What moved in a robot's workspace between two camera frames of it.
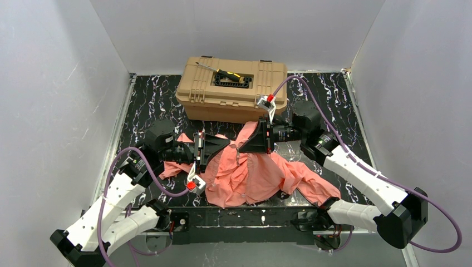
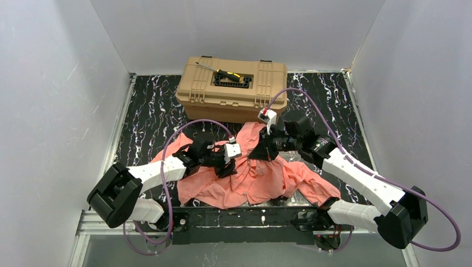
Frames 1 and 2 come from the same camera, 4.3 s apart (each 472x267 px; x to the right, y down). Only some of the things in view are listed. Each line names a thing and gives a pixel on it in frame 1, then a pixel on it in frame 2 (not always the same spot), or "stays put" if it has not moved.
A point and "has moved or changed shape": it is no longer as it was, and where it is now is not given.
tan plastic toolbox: [225, 90] stays put
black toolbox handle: [217, 78] stays put
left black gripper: [200, 148] -> [222, 164]
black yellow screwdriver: [232, 76] stays put
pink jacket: [236, 179] has moved or changed shape
